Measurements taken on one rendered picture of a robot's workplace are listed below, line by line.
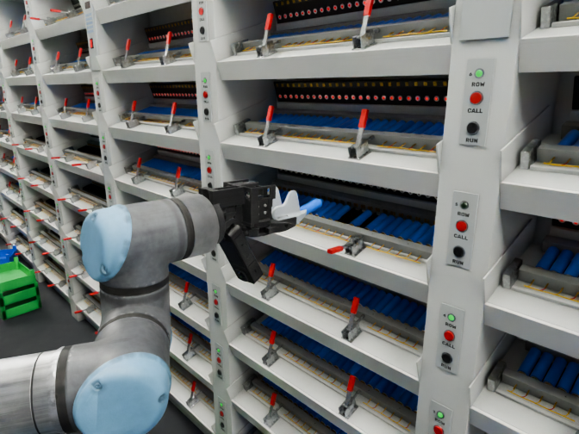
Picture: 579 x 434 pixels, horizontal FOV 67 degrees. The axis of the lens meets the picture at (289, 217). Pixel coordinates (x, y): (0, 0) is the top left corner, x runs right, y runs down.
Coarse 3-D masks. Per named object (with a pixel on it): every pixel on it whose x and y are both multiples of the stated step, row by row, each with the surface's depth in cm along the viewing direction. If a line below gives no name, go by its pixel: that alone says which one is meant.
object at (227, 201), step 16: (208, 192) 66; (224, 192) 66; (240, 192) 68; (256, 192) 68; (272, 192) 70; (224, 208) 67; (240, 208) 69; (256, 208) 69; (224, 224) 65; (240, 224) 69; (256, 224) 70
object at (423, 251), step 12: (312, 216) 102; (324, 228) 99; (336, 228) 96; (348, 228) 93; (360, 228) 92; (372, 240) 89; (384, 240) 87; (396, 240) 86; (384, 252) 86; (408, 252) 84; (420, 252) 81; (432, 252) 80
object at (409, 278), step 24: (360, 192) 105; (264, 240) 109; (288, 240) 101; (312, 240) 97; (336, 240) 95; (336, 264) 92; (360, 264) 87; (384, 264) 84; (408, 264) 82; (408, 288) 80
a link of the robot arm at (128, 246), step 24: (96, 216) 54; (120, 216) 54; (144, 216) 56; (168, 216) 58; (96, 240) 54; (120, 240) 53; (144, 240) 55; (168, 240) 57; (192, 240) 60; (96, 264) 54; (120, 264) 53; (144, 264) 56; (168, 264) 60
